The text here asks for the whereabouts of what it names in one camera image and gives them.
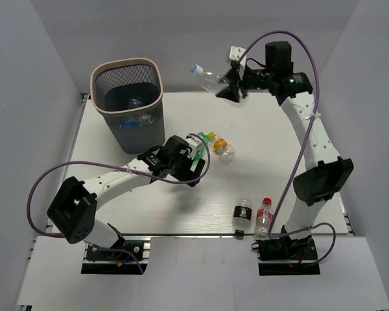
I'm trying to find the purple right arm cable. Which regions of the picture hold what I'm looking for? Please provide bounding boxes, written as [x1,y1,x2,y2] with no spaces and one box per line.
[244,30,337,265]

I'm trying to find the blue orange label bottle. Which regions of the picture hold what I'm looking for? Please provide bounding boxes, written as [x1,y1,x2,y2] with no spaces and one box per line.
[127,97,146,110]

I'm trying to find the orange label clear bottle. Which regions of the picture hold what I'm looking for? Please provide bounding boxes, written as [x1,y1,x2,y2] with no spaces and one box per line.
[207,132,235,163]

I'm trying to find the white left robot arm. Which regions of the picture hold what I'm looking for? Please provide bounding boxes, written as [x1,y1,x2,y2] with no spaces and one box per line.
[47,134,210,259]

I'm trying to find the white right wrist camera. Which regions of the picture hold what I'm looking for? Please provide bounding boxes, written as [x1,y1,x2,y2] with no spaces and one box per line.
[226,45,246,77]

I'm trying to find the black label water bottle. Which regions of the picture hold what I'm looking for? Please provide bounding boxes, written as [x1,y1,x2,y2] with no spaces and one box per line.
[232,198,253,238]

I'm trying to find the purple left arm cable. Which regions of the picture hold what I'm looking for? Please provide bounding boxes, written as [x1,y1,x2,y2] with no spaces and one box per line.
[26,132,211,240]

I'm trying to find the green Sprite bottle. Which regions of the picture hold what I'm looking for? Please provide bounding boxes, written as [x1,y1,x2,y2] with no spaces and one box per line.
[138,115,153,126]
[191,132,209,170]

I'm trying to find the red cap clear bottle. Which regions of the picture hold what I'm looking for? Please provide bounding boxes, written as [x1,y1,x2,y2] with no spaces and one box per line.
[254,197,273,240]

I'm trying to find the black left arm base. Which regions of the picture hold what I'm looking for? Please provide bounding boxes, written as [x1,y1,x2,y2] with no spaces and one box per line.
[81,236,150,275]

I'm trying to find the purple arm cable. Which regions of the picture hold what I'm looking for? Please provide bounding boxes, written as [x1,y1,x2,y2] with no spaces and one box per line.
[244,30,337,265]
[26,132,211,240]

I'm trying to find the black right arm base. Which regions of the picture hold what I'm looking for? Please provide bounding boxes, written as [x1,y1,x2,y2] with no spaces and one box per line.
[251,236,320,276]

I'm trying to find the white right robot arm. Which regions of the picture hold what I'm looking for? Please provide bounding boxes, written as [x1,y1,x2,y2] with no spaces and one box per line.
[216,41,354,261]

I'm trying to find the grey mesh waste bin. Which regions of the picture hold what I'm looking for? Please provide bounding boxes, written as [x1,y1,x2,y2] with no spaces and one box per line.
[90,58,165,154]

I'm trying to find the clear unlabelled plastic bottle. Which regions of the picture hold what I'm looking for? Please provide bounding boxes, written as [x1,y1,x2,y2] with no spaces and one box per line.
[191,65,229,95]

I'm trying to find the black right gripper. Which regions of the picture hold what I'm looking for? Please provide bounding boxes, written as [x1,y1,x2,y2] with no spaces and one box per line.
[215,65,274,103]

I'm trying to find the blue label water bottle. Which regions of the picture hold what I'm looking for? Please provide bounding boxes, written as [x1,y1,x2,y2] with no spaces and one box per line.
[120,119,137,130]

